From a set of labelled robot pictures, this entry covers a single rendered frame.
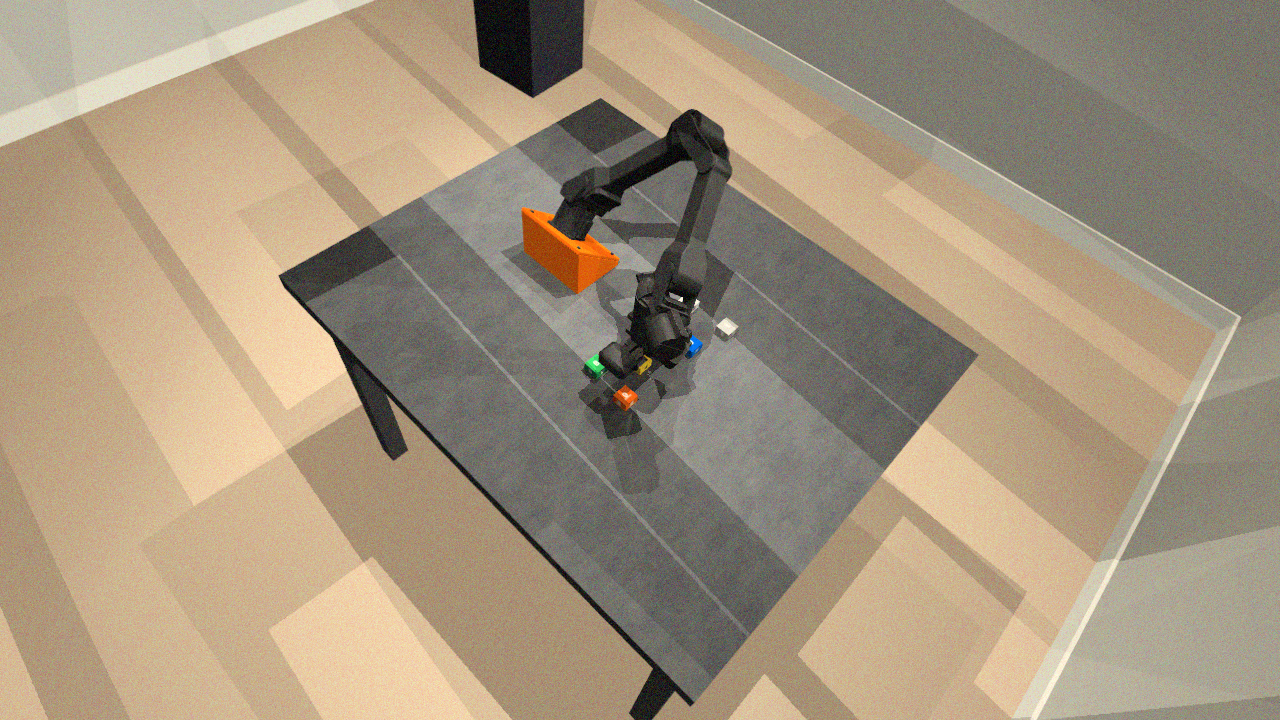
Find green block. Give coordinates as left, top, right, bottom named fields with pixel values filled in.
left=584, top=354, right=607, bottom=379

